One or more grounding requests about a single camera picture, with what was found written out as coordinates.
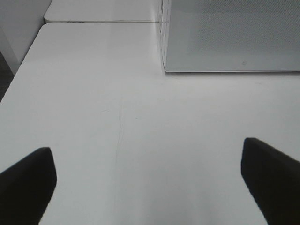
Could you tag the white microwave door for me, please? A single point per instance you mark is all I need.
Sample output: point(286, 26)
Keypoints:
point(233, 36)

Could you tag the white microwave oven body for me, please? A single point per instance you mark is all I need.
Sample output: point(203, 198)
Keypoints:
point(164, 27)

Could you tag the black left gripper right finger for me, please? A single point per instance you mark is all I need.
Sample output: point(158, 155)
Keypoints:
point(273, 179)

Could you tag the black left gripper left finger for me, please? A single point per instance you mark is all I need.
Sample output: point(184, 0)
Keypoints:
point(26, 188)

